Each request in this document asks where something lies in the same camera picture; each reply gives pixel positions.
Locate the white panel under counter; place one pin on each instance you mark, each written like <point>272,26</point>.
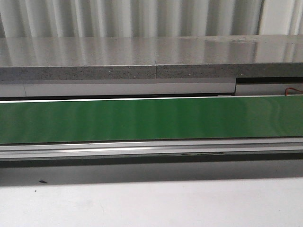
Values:
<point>115,87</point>

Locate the green conveyor belt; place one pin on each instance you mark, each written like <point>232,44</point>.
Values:
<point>150,119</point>

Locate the white curtain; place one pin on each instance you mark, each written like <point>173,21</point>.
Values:
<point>149,18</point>

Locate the aluminium conveyor front rail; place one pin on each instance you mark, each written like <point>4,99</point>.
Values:
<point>151,147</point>

